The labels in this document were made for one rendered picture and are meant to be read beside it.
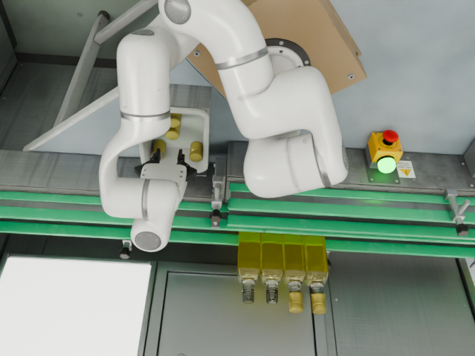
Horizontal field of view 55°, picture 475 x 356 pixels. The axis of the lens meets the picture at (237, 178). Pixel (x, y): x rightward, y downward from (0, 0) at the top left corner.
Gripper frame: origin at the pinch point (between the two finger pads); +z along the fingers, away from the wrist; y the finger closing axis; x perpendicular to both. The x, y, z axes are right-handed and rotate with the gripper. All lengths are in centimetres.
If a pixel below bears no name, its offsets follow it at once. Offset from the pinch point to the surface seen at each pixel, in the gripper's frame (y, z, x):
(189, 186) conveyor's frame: 3.9, 8.0, -14.7
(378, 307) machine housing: 59, -7, -44
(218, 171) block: 11.7, 3.7, -6.2
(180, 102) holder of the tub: 2.7, 4.2, 12.8
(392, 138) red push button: 55, 8, 4
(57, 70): -56, 81, -15
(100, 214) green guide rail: -18.8, -0.9, -18.2
